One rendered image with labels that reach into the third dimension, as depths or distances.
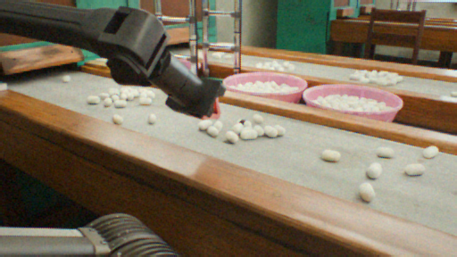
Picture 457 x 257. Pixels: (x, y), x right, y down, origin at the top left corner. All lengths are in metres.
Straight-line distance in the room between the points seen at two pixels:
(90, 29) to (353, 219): 0.45
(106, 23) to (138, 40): 0.06
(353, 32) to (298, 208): 3.09
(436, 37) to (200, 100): 2.90
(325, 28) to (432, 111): 2.52
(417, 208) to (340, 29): 3.04
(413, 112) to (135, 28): 0.87
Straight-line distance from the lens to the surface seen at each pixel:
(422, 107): 1.17
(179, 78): 0.58
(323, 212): 0.53
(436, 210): 0.65
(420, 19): 3.13
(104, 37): 0.54
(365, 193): 0.61
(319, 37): 3.63
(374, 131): 0.87
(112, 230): 0.45
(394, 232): 0.52
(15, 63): 1.39
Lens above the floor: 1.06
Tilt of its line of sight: 21 degrees down
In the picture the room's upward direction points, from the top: straight up
